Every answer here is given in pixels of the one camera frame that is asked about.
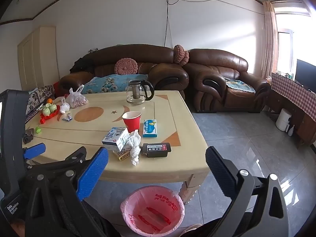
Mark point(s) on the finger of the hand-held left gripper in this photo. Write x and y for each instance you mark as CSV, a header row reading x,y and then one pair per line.
x,y
35,151
76,154

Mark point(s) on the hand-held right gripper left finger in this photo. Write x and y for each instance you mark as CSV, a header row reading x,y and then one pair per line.
x,y
95,172

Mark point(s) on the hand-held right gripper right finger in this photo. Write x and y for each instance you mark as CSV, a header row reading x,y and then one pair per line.
x,y
219,172

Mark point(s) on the white tissue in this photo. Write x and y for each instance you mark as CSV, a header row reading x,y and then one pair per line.
x,y
134,148

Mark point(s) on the trash bin pink bag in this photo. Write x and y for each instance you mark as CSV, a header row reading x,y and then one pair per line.
x,y
133,209

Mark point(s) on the red paper cup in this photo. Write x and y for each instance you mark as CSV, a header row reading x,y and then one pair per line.
x,y
132,124

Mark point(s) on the black box red label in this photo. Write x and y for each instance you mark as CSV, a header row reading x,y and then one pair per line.
x,y
155,150

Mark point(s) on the dark crumpled object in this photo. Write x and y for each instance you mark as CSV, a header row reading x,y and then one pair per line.
x,y
27,136

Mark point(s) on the beige wooden coffee table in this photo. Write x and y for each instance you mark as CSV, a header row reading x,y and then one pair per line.
x,y
74,133

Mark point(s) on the yellow patterned box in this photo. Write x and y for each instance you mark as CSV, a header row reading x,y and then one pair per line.
x,y
122,156

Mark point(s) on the small candy wrapper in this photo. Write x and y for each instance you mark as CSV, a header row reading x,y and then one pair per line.
x,y
67,117

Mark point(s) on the white blue medicine box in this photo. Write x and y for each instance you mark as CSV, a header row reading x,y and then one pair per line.
x,y
114,138

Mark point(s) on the small white plastic bag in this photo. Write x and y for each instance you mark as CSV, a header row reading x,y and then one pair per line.
x,y
64,108

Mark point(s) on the floral patterned blanket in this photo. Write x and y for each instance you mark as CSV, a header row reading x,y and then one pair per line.
x,y
43,95

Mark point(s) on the person's leg black trousers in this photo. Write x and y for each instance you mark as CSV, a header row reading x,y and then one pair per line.
x,y
103,224
209,229

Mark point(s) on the plastic bag of nuts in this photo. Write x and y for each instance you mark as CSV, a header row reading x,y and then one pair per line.
x,y
77,101

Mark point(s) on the blue tissue packet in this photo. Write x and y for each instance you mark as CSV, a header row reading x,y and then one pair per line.
x,y
150,128

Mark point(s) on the cream wooden door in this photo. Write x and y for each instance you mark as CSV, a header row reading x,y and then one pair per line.
x,y
37,59

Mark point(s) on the small white bottle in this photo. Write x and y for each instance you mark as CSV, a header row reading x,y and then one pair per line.
x,y
290,130

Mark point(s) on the blue armchair seat mat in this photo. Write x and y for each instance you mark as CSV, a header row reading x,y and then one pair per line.
x,y
240,86

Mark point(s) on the black clothing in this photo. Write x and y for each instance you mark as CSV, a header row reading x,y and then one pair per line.
x,y
81,64

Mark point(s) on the brown leather armchair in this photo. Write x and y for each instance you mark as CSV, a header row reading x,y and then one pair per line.
x,y
217,79

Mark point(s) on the brown wooden cabinet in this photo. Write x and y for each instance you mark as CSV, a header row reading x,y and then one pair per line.
x,y
303,126

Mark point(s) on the pink round knitted cushion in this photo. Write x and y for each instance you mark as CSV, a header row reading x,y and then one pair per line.
x,y
126,66
178,53
185,58

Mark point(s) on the red checked tablecloth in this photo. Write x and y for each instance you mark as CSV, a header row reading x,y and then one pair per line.
x,y
291,93

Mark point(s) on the brown leather sofa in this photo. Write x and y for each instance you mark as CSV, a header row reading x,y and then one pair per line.
x,y
158,71

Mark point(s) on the black television screen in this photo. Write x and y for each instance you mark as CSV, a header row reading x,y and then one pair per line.
x,y
306,75

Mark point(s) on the pink curtain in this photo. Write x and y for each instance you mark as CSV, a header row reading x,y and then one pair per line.
x,y
269,39

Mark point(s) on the bright window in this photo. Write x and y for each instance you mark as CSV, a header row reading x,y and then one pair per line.
x,y
296,37

